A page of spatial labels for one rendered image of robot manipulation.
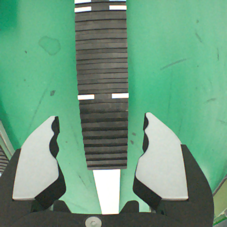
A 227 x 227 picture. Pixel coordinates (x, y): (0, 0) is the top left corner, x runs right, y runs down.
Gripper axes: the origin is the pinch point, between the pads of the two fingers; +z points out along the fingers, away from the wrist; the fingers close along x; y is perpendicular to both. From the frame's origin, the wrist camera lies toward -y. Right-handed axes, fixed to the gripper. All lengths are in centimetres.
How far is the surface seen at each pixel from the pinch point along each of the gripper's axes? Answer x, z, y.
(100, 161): -0.5, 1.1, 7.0
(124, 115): 2.3, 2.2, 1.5
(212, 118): 17.7, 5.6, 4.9
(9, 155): -16.9, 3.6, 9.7
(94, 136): -1.0, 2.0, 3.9
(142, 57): 4.7, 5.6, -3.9
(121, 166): 2.1, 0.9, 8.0
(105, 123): 0.3, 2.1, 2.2
